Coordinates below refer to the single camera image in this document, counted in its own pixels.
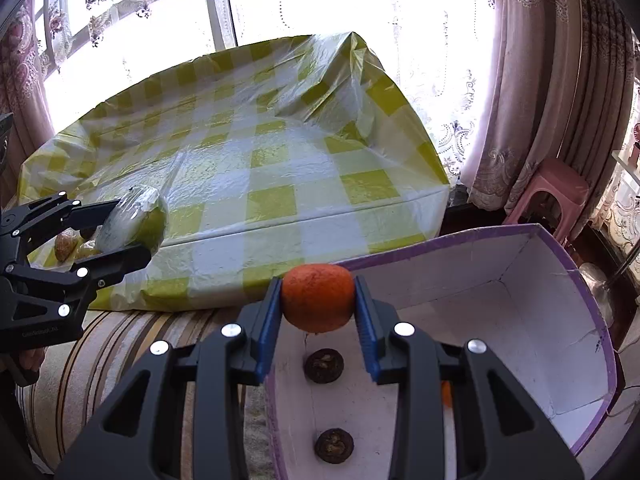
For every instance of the silver floor stand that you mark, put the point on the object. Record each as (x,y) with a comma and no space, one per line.
(597,282)

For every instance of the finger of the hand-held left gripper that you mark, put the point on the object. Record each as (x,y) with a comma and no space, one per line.
(110,265)
(50,215)

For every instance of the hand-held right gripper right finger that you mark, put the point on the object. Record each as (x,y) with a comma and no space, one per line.
(367,340)

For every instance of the person's left hand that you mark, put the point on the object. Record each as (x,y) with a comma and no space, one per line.
(32,361)

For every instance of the wrapped brown fruit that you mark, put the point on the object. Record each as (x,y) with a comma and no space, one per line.
(65,247)

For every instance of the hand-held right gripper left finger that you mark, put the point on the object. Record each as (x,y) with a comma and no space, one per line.
(267,335)

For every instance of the dark wrinkled passion fruit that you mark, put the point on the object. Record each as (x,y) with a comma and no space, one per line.
(334,444)
(324,366)

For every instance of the small tangerine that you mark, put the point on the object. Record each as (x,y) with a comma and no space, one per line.
(317,297)

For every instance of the white lace curtain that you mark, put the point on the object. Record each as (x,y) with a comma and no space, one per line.
(450,125)

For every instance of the yellow checked plastic tablecloth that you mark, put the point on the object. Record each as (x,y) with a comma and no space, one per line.
(275,160)

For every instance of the pink plastic stool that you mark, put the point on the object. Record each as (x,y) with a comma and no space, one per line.
(555,185)

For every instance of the green fruit half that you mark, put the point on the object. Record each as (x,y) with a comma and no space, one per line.
(145,225)

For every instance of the purple cardboard box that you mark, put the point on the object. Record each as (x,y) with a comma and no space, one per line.
(500,320)

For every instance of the pink patterned curtain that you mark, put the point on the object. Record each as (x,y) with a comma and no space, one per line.
(550,85)
(20,75)

